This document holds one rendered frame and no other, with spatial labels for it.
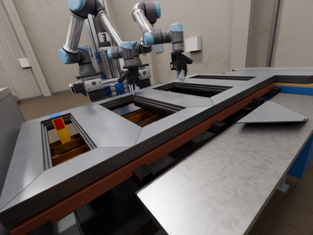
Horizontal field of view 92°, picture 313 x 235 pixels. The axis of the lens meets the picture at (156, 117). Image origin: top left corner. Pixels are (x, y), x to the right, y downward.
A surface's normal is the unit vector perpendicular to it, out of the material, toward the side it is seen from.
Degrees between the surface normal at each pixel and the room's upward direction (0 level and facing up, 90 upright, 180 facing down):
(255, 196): 0
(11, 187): 0
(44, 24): 90
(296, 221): 0
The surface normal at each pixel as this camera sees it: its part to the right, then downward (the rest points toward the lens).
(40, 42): 0.51, 0.27
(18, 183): -0.14, -0.91
